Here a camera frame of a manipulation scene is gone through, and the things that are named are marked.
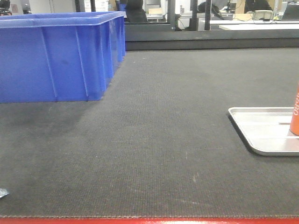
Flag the black office chair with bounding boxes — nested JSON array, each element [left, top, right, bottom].
[[125, 0, 148, 23]]

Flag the white desk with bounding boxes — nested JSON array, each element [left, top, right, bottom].
[[210, 20, 299, 31]]

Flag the silver metal tray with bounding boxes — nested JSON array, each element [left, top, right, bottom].
[[228, 107, 299, 156]]

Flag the red conveyor edge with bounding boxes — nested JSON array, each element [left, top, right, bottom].
[[0, 217, 299, 224]]

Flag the blue plastic crate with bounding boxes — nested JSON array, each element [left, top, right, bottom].
[[0, 11, 126, 103]]

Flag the dark conveyor side frame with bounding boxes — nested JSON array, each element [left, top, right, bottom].
[[125, 23, 299, 51]]

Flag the orange cylindrical capacitor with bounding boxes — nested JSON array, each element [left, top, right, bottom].
[[290, 85, 299, 136]]

